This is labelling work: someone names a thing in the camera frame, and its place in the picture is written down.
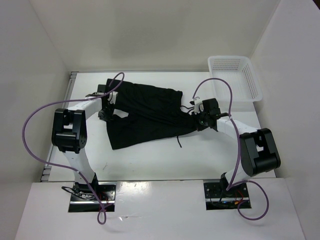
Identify black shorts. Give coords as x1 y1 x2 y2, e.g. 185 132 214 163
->
106 78 197 150

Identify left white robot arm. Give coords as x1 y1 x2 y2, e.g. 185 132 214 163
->
51 85 118 200

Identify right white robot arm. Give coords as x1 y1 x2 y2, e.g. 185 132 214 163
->
190 97 281 197

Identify white perforated plastic basket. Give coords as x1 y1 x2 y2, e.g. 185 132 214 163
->
207 55 263 103

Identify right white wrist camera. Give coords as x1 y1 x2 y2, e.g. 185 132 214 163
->
190 96 204 115

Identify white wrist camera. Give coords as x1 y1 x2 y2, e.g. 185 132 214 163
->
190 96 204 115
107 91 118 105

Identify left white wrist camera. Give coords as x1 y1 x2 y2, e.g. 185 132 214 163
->
107 91 118 105

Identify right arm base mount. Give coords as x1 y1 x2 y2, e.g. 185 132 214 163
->
203 179 252 211

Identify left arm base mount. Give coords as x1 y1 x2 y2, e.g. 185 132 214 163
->
61 182 117 213

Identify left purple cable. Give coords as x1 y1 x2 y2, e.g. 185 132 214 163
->
21 71 125 225

